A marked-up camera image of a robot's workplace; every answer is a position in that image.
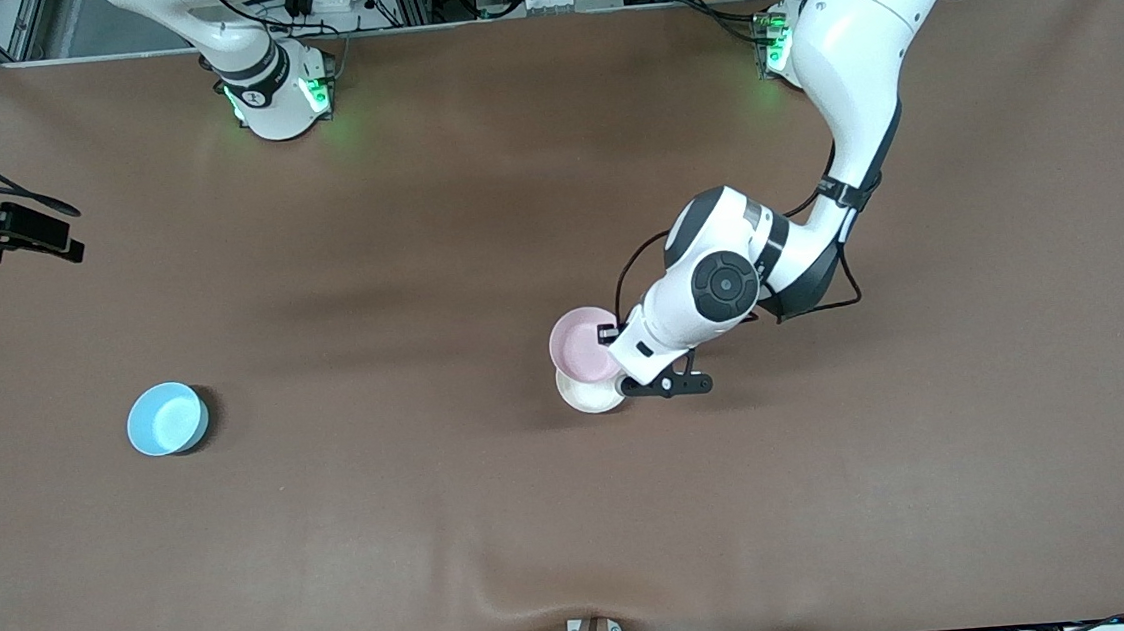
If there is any pink bowl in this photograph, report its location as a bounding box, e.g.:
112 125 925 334
545 303 629 388

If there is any blue bowl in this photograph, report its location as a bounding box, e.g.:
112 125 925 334
123 379 214 460

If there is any white bowl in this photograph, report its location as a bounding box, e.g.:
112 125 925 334
554 361 631 418

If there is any brown table cover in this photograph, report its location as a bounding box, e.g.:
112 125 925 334
0 0 1124 631

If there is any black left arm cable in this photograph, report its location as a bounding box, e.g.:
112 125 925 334
604 132 866 338

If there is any black base cable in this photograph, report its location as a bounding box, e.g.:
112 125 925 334
676 0 765 52

